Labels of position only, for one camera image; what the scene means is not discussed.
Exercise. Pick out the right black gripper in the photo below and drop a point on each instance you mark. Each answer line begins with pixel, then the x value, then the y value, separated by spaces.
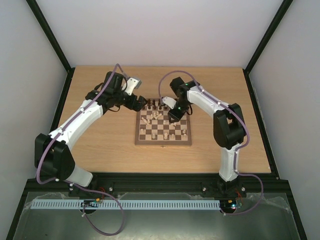
pixel 175 114

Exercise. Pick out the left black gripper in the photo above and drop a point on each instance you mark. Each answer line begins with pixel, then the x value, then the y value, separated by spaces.
pixel 139 106

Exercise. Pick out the white chess piece two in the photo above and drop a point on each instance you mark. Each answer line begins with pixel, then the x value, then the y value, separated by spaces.
pixel 172 136

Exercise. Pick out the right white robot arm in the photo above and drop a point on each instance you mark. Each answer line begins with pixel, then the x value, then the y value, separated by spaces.
pixel 229 129

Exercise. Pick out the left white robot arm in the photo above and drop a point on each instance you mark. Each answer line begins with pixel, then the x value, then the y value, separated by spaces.
pixel 53 152

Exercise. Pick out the left white pieces pile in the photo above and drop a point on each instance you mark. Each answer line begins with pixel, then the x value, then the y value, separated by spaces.
pixel 151 119

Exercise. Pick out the wooden chess board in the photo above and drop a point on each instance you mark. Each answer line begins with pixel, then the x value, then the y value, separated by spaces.
pixel 159 130

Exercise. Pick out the metal front tray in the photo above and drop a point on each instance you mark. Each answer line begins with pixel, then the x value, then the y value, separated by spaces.
pixel 267 218

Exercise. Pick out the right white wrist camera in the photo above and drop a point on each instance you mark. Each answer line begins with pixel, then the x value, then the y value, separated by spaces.
pixel 169 102

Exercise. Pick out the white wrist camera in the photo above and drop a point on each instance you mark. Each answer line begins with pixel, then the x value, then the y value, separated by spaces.
pixel 169 102
pixel 131 84

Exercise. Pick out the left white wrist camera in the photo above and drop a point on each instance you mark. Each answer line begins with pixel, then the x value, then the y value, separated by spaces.
pixel 131 84

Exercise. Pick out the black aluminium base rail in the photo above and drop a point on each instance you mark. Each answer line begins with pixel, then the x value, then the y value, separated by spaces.
pixel 207 185

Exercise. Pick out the left black frame post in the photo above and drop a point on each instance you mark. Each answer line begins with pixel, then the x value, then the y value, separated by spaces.
pixel 41 19

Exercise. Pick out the black frame post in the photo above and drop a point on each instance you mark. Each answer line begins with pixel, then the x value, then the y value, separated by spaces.
pixel 41 19
pixel 279 15

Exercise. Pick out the grey slotted cable duct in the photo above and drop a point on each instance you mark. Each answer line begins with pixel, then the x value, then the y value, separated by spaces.
pixel 73 204

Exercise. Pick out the right black frame post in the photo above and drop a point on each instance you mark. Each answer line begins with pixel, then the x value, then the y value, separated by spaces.
pixel 279 15

